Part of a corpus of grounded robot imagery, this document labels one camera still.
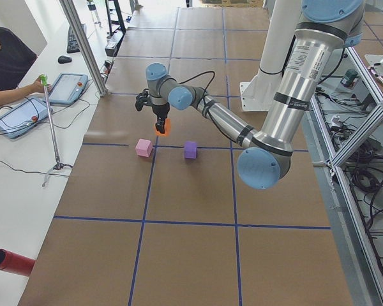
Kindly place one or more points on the grabber stick green handle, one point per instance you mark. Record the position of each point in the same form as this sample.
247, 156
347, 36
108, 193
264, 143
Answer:
59, 165

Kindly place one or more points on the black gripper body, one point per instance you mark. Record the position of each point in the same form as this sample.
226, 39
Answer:
160, 111

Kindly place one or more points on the aluminium frame post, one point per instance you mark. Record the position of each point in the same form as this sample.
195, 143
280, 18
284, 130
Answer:
73, 19

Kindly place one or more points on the pink foam cube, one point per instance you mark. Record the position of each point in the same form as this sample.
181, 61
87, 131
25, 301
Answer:
144, 147

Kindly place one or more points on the near blue teach pendant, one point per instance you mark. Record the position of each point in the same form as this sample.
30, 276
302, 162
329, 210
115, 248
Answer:
20, 119

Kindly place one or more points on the person in black shirt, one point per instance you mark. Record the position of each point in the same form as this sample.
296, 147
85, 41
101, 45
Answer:
16, 59

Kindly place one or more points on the blue teach pendant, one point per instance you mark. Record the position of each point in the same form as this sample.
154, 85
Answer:
20, 119
67, 88

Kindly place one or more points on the black keyboard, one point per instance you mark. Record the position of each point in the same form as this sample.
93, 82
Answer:
72, 43

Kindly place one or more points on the far blue teach pendant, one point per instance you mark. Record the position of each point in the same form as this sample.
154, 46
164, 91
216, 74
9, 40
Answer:
67, 88

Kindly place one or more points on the purple foam cube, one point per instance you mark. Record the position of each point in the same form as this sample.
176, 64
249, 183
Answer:
190, 150

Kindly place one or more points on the orange foam cube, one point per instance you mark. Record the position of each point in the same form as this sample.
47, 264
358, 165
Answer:
167, 129

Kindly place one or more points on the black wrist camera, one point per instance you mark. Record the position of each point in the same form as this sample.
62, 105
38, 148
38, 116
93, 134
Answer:
142, 99

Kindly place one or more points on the black computer mouse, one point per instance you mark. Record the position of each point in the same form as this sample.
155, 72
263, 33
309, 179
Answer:
63, 59

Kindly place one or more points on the red cylinder tube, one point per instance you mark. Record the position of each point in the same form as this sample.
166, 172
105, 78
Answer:
15, 263

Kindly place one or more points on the person's hand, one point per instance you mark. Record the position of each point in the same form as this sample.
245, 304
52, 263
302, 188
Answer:
36, 87

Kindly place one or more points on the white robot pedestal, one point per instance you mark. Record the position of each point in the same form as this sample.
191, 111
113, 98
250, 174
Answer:
257, 95

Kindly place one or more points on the aluminium frame rail right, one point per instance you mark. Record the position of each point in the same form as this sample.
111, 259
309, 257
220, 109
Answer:
346, 118

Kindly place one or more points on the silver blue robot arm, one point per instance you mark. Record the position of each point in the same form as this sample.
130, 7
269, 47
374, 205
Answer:
323, 27

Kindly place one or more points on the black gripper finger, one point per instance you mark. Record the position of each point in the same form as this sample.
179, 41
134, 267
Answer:
159, 126
163, 121

